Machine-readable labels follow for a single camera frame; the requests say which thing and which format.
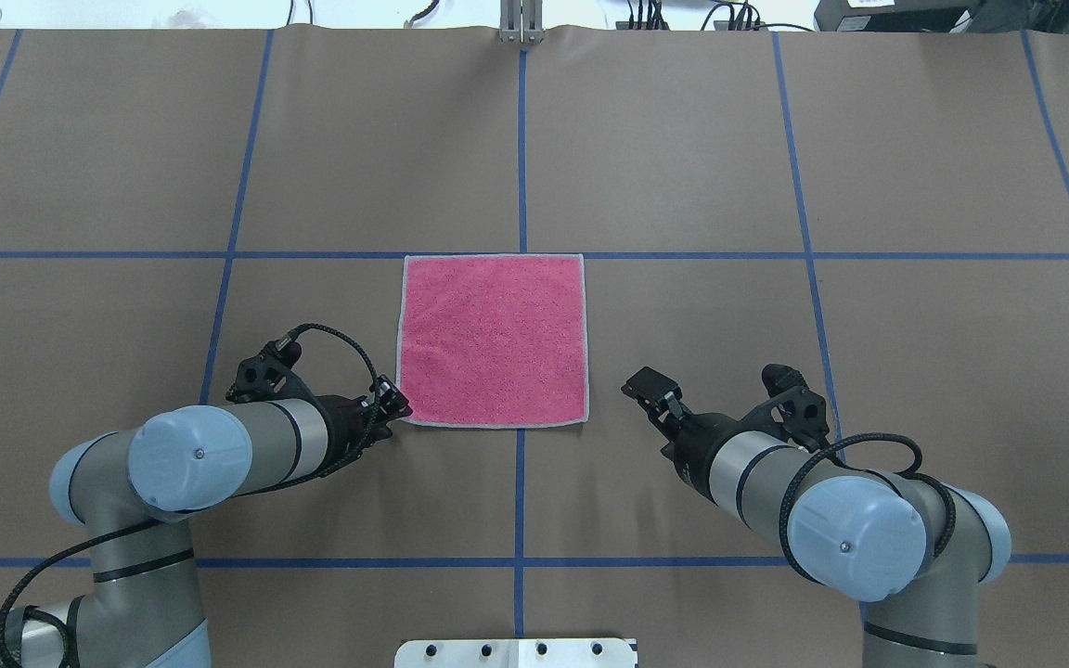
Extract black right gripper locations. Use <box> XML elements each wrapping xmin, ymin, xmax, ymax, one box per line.
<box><xmin>621</xmin><ymin>366</ymin><xmax>752</xmax><ymax>498</ymax></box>

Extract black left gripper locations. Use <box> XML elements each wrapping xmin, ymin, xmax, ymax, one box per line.
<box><xmin>317</xmin><ymin>375</ymin><xmax>413</xmax><ymax>469</ymax></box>

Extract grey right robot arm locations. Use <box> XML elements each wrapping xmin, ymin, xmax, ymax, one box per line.
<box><xmin>621</xmin><ymin>364</ymin><xmax>1012</xmax><ymax>667</ymax></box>

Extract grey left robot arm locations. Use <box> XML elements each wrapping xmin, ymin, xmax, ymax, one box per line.
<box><xmin>0</xmin><ymin>377</ymin><xmax>410</xmax><ymax>667</ymax></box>

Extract pink towel with grey hem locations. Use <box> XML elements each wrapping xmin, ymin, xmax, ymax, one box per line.
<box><xmin>397</xmin><ymin>253</ymin><xmax>590</xmax><ymax>429</ymax></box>

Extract black equipment box on bench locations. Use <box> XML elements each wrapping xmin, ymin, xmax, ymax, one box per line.
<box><xmin>814</xmin><ymin>1</ymin><xmax>1069</xmax><ymax>34</ymax></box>

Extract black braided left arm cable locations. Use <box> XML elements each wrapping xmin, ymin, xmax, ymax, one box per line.
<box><xmin>0</xmin><ymin>323</ymin><xmax>379</xmax><ymax>668</ymax></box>

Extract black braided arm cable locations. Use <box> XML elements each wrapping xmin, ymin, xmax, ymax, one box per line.
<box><xmin>778</xmin><ymin>432</ymin><xmax>958</xmax><ymax>585</ymax></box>
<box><xmin>0</xmin><ymin>323</ymin><xmax>379</xmax><ymax>668</ymax></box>

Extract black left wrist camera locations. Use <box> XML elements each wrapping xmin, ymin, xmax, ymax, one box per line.
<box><xmin>224</xmin><ymin>338</ymin><xmax>315</xmax><ymax>405</ymax></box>

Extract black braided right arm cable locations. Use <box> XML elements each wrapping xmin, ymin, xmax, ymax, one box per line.
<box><xmin>778</xmin><ymin>432</ymin><xmax>958</xmax><ymax>585</ymax></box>

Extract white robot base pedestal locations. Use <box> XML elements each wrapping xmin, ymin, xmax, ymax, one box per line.
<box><xmin>393</xmin><ymin>637</ymin><xmax>639</xmax><ymax>667</ymax></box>

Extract black cables behind table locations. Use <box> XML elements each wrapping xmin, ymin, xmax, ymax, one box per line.
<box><xmin>614</xmin><ymin>0</ymin><xmax>816</xmax><ymax>33</ymax></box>

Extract aluminium camera mast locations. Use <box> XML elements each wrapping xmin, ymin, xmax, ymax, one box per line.
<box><xmin>499</xmin><ymin>0</ymin><xmax>546</xmax><ymax>46</ymax></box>

